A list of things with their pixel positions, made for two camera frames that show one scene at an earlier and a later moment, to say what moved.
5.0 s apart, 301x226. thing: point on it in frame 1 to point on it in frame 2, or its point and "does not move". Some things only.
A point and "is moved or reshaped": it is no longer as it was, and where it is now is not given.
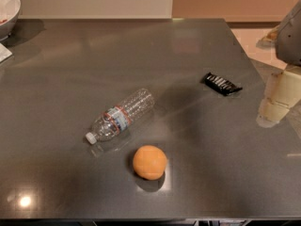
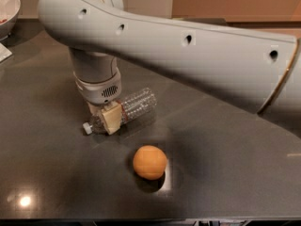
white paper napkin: x=5 y=53 does not move
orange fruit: x=150 y=162 does not move
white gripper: x=290 y=37 to x=98 y=91
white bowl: x=9 y=12 does not move
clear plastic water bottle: x=109 y=124 is moved or reshaped
